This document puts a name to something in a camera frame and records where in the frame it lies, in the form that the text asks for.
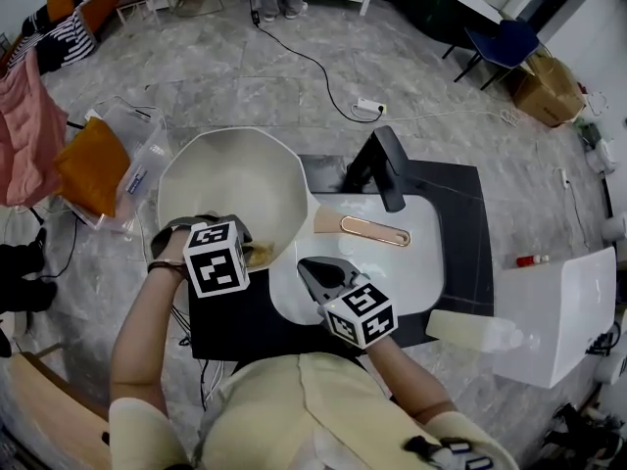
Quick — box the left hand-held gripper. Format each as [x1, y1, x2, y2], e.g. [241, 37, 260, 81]
[149, 212, 254, 299]

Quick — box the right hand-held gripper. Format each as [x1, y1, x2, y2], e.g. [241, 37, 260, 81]
[297, 256, 398, 351]

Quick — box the tan scrubbing sponge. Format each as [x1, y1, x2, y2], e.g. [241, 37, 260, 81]
[244, 241, 275, 269]

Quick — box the white frying pan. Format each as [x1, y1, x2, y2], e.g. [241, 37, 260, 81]
[156, 125, 412, 273]

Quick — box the person's right forearm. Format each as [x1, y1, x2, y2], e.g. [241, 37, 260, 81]
[365, 335, 457, 425]

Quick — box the person's left forearm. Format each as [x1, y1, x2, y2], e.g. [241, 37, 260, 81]
[110, 261, 190, 413]

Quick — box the person's left hand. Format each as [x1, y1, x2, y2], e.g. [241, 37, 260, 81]
[159, 228, 190, 263]

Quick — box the dark wrist band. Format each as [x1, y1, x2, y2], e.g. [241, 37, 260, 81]
[148, 258, 190, 277]

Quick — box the white sink basin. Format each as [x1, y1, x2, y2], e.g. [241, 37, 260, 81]
[267, 193, 445, 326]

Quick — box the black faucet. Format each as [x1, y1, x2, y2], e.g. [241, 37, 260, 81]
[341, 125, 410, 213]

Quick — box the clear plastic storage bin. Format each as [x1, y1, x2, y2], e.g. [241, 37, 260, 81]
[61, 100, 172, 234]

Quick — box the pale yellow soap pump bottle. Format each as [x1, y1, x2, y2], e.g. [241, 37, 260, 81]
[424, 308, 525, 354]

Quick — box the person's cream shirt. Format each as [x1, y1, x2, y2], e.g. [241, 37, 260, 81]
[108, 352, 518, 470]

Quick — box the orange cloth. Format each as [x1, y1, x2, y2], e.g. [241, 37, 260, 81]
[52, 117, 132, 218]

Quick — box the light wooden coffee table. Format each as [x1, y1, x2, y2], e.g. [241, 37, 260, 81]
[7, 352, 114, 470]

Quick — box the white rectangular box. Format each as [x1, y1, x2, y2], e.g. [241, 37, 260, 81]
[492, 246, 617, 390]

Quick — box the black and white striped blanket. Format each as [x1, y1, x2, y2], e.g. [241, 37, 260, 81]
[9, 12, 97, 75]

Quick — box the orange sofa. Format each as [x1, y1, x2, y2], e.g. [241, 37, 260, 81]
[0, 0, 121, 75]

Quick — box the brown cardboard box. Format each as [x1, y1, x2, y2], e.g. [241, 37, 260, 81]
[511, 56, 587, 128]

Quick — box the white cylindrical canister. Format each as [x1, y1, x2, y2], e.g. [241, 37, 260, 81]
[601, 211, 627, 242]

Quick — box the blue chair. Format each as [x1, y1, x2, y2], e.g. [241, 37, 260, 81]
[442, 19, 541, 91]

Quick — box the green packet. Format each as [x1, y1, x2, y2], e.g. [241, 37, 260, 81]
[577, 122, 602, 146]

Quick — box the pile of black equipment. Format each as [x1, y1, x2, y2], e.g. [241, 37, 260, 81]
[543, 401, 627, 470]

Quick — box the black shoulder strap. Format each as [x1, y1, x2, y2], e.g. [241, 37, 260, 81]
[401, 436, 494, 470]

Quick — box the black power cable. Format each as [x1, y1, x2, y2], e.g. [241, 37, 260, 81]
[249, 9, 387, 125]

